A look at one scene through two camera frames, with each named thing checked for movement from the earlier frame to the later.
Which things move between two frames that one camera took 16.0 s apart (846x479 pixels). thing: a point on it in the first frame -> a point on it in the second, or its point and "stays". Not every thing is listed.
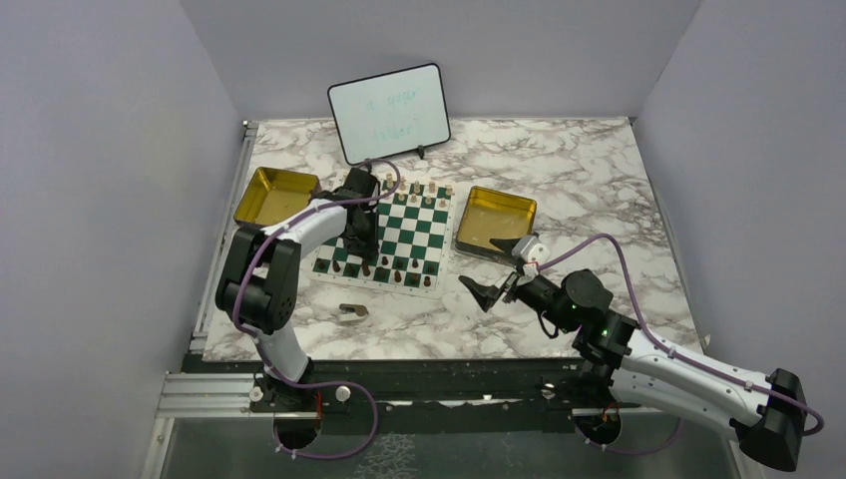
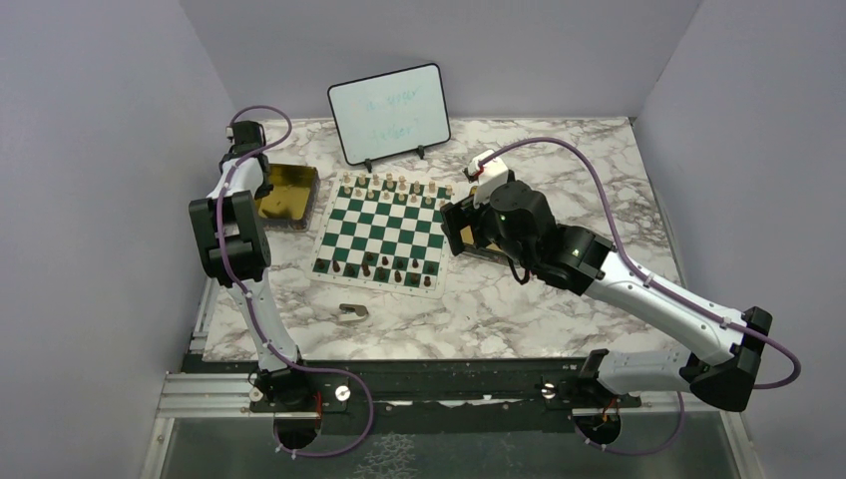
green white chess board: [416, 223] stays
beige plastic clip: [349, 312] stays
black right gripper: [486, 295] -> [457, 216]
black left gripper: [371, 243] -> [262, 189]
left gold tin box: [275, 195] stays
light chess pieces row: [427, 194] stays
